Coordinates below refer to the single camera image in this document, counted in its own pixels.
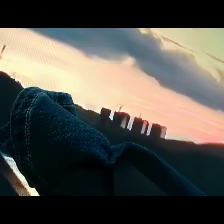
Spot blue jeans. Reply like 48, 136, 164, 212
0, 86, 206, 197

